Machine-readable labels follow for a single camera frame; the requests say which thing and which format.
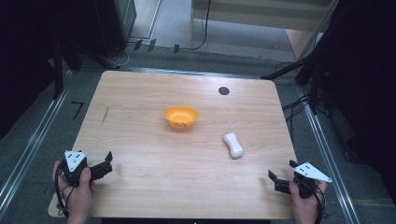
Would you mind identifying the white peanut-shaped object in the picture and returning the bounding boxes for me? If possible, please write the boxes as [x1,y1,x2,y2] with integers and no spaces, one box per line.
[222,132,245,160]

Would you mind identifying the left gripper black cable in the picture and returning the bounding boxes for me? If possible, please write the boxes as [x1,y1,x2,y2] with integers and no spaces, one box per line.
[53,161,77,218]

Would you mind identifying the black floor cables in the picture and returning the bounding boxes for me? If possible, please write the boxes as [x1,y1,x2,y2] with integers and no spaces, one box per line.
[274,60,331,134]

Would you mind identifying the orange plastic bowl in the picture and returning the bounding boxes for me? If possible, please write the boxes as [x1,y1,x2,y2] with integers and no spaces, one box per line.
[163,105,199,130]

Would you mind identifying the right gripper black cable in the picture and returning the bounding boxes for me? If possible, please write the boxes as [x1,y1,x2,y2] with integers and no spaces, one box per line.
[300,178,327,224]

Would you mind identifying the dark cabinet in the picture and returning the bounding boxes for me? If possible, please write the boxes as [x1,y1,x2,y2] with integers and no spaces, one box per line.
[92,0,138,59]

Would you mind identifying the white floor cable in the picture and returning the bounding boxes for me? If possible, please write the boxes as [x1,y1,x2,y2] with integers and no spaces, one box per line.
[106,41,136,69]

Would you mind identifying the black metal stand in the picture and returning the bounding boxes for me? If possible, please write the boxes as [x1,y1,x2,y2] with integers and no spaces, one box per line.
[50,36,120,101]
[261,46,331,116]

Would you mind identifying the person's right hand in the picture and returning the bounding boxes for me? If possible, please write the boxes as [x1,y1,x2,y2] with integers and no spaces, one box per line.
[288,179,329,219]

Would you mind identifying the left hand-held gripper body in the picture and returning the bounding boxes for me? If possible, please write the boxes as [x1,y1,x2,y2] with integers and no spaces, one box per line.
[59,150,94,188]

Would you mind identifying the white desk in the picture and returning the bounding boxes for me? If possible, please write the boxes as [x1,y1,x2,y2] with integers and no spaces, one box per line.
[189,0,340,60]

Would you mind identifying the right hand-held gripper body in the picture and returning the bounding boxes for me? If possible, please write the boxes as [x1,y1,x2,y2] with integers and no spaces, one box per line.
[292,161,332,199]

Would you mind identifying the aluminium floor rail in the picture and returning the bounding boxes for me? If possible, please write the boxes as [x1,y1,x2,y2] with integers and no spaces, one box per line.
[296,84,362,224]
[0,69,75,216]
[120,65,262,80]

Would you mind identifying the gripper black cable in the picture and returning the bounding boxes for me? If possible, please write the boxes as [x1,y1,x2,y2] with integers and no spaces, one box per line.
[53,161,77,218]
[300,178,327,224]

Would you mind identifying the black hanging cable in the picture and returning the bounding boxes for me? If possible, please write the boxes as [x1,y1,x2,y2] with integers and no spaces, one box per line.
[190,0,213,51]

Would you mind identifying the person's left hand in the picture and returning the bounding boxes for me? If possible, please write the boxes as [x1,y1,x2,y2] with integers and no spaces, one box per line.
[51,160,96,218]

